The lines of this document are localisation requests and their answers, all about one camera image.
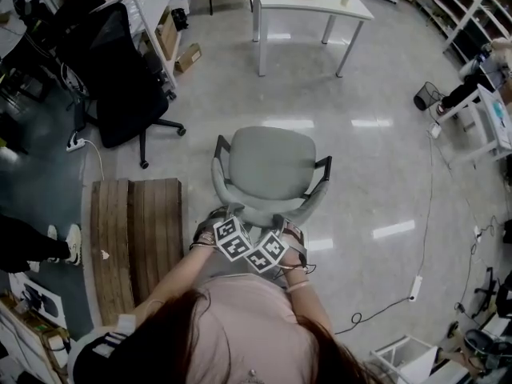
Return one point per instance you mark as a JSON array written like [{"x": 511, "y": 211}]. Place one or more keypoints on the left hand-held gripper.
[{"x": 234, "y": 240}]

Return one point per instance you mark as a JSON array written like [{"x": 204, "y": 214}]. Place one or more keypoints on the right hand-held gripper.
[{"x": 264, "y": 254}]

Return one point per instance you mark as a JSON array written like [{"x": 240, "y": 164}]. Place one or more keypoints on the grey office chair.
[{"x": 272, "y": 162}]

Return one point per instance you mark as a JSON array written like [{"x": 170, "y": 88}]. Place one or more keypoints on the person's left forearm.
[{"x": 180, "y": 274}]

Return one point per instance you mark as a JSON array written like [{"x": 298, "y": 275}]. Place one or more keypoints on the person's right forearm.
[{"x": 308, "y": 306}]

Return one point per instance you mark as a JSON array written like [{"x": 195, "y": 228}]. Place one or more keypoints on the black office chair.
[{"x": 120, "y": 106}]

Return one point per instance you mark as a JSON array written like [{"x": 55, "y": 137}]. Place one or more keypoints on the person's right hand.
[{"x": 293, "y": 229}]

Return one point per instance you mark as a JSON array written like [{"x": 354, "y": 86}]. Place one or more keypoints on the person's grey trousers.
[{"x": 232, "y": 270}]

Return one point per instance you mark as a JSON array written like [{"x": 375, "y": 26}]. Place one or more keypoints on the pink wrist band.
[{"x": 298, "y": 287}]

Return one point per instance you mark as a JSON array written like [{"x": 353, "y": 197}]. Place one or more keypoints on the person's pink top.
[{"x": 248, "y": 326}]

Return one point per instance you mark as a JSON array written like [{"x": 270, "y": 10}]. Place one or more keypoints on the white power strip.
[
  {"x": 434, "y": 130},
  {"x": 76, "y": 143},
  {"x": 416, "y": 288}
]

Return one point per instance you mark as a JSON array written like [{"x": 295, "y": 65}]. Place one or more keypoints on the black white-striped garment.
[{"x": 92, "y": 358}]

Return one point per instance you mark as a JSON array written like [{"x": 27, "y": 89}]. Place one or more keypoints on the small cardboard box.
[{"x": 188, "y": 58}]

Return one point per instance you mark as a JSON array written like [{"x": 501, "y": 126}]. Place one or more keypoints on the white product box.
[{"x": 56, "y": 306}]

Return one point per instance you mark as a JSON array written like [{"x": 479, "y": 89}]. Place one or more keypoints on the large cardboard box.
[{"x": 168, "y": 38}]

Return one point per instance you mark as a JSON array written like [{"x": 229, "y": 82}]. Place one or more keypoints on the black mesh waste bin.
[{"x": 426, "y": 94}]

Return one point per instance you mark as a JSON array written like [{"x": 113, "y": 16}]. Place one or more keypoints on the black plastic bag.
[{"x": 180, "y": 18}]

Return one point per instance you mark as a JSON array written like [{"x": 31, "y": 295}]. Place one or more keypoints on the small white side table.
[{"x": 486, "y": 114}]

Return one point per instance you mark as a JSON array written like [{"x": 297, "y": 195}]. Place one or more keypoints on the white open shelf unit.
[{"x": 466, "y": 17}]

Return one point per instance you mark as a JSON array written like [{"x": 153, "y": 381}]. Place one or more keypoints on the white furniture frame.
[{"x": 420, "y": 360}]

